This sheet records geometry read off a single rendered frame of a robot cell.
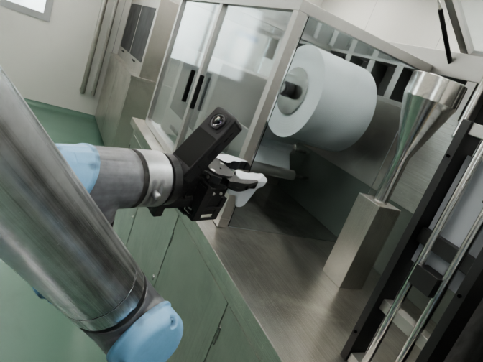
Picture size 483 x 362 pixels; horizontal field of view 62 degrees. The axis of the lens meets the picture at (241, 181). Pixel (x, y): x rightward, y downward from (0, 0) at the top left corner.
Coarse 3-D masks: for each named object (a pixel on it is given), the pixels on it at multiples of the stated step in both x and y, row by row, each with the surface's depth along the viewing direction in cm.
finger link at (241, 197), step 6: (234, 174) 62; (240, 174) 63; (246, 174) 64; (252, 174) 65; (258, 174) 66; (258, 180) 64; (264, 180) 67; (258, 186) 65; (228, 192) 63; (234, 192) 63; (240, 192) 64; (246, 192) 65; (252, 192) 66; (240, 198) 65; (246, 198) 66; (240, 204) 66
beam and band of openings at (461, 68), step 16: (400, 48) 148; (416, 48) 142; (432, 48) 137; (432, 64) 135; (448, 64) 130; (464, 64) 125; (480, 64) 121; (464, 80) 125; (464, 96) 123; (480, 112) 126
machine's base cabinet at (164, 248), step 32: (128, 224) 202; (160, 224) 161; (160, 256) 154; (192, 256) 129; (160, 288) 148; (192, 288) 125; (192, 320) 121; (224, 320) 105; (192, 352) 117; (224, 352) 102; (256, 352) 91
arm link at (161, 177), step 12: (144, 156) 49; (156, 156) 51; (156, 168) 50; (168, 168) 51; (156, 180) 49; (168, 180) 51; (156, 192) 50; (168, 192) 52; (144, 204) 50; (156, 204) 52
